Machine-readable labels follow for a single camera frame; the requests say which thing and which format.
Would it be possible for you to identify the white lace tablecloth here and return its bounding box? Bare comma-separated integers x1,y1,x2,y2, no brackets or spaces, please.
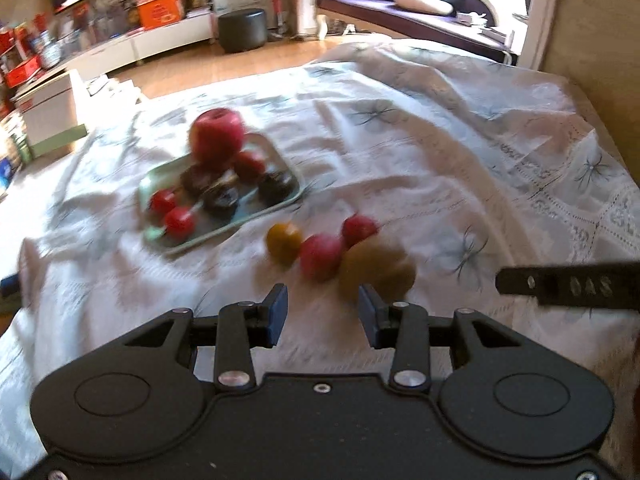
0,35,640,480

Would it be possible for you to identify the red plum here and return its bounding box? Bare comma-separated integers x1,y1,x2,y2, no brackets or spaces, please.
300,234,347,282

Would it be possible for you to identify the purple sofa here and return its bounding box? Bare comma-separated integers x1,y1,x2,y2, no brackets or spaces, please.
314,0,519,67

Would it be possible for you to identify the small orange kumquat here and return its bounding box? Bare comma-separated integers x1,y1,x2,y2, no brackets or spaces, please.
265,222,304,267

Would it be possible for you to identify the brown kiwi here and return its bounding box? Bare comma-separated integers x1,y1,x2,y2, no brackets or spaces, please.
339,237,417,304

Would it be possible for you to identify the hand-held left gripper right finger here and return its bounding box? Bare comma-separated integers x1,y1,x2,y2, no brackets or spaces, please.
358,283,526,391

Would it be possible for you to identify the pale green small tray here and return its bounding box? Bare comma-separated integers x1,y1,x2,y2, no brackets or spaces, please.
138,132,307,255

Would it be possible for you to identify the large red apple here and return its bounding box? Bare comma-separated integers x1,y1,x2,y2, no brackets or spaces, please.
189,108,247,167

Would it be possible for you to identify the small red apple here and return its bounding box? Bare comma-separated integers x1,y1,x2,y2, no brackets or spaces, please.
234,150,266,182

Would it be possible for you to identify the white television cabinet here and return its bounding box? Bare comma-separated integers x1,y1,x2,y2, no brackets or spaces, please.
55,10,216,82

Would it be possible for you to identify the flat red box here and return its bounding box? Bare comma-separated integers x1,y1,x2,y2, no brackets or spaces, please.
5,55,44,89

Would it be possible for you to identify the white box with green base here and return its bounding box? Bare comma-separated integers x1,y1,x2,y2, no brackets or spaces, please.
15,70,89,159

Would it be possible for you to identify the white pillow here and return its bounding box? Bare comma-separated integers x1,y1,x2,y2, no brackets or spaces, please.
393,0,454,16

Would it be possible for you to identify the orange gift box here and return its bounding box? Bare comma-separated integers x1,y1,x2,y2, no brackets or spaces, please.
137,0,184,31

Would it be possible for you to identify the small red fruit with stem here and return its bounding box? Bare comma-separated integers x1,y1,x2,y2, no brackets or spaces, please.
341,214,401,249

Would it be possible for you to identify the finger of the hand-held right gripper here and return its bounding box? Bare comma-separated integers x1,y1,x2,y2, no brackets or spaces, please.
495,259,640,312

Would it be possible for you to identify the dark brown dried fruit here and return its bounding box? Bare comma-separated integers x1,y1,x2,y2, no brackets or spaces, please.
257,170,296,204
181,164,227,197
202,187,242,219

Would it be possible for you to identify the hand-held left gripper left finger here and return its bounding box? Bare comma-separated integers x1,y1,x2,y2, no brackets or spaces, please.
122,283,290,391

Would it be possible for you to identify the red cherry tomato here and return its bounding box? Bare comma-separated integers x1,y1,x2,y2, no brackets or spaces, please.
164,206,196,239
149,189,179,216

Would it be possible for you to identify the black round stool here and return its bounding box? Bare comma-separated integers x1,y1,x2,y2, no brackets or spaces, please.
218,8,268,54

